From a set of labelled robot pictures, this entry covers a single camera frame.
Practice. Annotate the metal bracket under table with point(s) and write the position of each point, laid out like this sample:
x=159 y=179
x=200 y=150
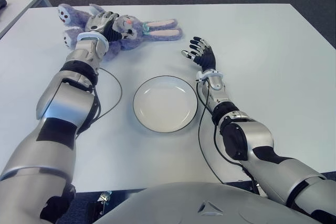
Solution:
x=106 y=197

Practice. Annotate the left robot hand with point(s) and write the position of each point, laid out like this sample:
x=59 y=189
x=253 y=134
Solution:
x=99 y=22

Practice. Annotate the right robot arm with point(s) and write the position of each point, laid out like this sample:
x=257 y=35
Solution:
x=252 y=134

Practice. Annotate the white plate with black rim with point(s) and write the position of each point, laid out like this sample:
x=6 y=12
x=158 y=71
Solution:
x=165 y=103

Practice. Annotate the grey robot torso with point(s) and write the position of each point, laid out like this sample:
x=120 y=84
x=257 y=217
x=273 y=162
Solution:
x=183 y=205

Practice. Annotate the purple plush bunny doll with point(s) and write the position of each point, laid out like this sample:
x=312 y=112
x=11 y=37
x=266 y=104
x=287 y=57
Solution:
x=74 y=16

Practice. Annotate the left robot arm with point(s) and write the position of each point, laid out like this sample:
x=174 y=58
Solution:
x=65 y=103

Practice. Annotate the black object on side table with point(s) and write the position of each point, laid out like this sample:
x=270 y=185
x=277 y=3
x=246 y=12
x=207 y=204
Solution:
x=3 y=2

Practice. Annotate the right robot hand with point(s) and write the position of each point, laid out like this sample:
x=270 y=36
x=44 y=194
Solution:
x=207 y=58

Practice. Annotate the white side table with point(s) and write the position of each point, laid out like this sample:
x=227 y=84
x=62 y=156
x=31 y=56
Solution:
x=21 y=1

